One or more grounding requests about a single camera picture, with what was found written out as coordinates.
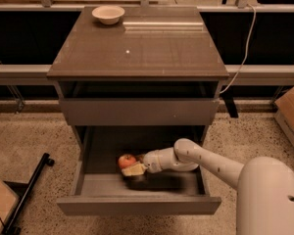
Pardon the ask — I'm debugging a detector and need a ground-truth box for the red apple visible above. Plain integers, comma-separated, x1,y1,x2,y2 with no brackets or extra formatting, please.
118,154,136,169

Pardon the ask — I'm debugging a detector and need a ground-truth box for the white cable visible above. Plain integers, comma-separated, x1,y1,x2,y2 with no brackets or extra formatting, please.
220,3,257,95

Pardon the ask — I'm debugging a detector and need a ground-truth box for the grey drawer cabinet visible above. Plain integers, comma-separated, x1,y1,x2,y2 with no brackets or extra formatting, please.
46,5,230,217

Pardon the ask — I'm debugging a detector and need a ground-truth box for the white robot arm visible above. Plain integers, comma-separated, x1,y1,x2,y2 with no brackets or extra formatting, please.
118,138,294,235

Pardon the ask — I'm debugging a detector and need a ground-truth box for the grey top drawer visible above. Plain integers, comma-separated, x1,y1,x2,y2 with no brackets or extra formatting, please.
59,81,221,127

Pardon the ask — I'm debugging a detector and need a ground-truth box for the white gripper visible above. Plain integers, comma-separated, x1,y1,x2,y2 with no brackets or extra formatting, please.
122,148,179,177

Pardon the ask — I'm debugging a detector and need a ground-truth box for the black metal stand leg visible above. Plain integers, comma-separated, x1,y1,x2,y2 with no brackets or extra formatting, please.
1,153,55,235

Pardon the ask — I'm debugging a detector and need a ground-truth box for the white bowl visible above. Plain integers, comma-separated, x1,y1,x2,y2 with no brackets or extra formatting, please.
92,5,124,25

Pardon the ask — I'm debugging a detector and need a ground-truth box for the black bracket behind cabinet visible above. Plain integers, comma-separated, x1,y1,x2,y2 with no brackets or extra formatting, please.
220,88,238,118

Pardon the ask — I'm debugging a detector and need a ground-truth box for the open middle drawer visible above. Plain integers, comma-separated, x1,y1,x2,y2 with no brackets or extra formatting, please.
57,125,221,215

